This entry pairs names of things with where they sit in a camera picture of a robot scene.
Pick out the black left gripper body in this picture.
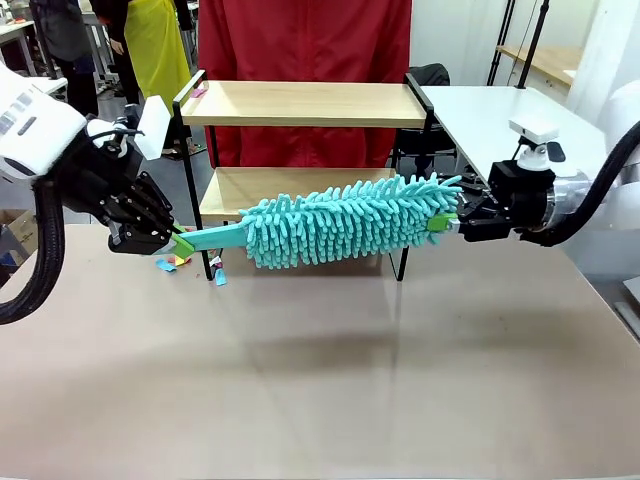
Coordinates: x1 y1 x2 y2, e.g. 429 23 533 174
53 115 151 230

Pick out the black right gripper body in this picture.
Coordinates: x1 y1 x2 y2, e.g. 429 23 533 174
486 158 557 237

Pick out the teal chenille duster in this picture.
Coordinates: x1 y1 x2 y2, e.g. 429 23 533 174
174 173 465 272

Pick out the large white table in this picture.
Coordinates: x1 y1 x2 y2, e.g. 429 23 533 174
418 84 616 182

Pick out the brown cardboard box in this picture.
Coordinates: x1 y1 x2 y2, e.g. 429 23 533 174
0 208 35 271

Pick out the small white table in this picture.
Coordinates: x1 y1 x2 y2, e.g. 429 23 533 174
19 74 69 102

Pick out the black office chair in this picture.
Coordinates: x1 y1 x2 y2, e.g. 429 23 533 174
397 62 459 177

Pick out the person in dark clothes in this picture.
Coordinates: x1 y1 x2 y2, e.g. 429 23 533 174
29 0 109 120

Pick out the light wooden desk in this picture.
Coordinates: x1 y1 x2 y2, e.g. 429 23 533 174
495 44 585 89

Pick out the person in yellow apron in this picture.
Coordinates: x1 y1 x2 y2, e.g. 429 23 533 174
99 0 196 157

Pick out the black tripod stand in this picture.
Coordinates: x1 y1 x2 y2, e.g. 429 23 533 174
487 0 517 86
516 0 550 90

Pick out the person in red jacket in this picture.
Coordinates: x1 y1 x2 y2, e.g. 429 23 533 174
197 0 414 170

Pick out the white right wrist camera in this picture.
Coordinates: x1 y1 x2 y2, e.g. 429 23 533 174
508 117 565 176

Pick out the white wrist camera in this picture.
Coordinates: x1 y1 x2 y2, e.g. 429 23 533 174
508 117 565 176
133 94 174 162

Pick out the black right arm cable sleeve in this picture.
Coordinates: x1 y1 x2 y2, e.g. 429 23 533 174
519 117 640 249

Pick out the black arm cable sleeve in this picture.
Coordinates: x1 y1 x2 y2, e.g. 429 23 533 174
0 174 67 326
519 117 640 249

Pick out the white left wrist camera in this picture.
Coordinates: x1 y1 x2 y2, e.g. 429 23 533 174
133 94 174 162

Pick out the black left arm cable sleeve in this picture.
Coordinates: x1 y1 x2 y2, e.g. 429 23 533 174
0 174 67 326

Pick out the two-tier wooden black-frame shelf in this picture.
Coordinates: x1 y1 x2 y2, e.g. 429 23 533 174
171 69 435 282

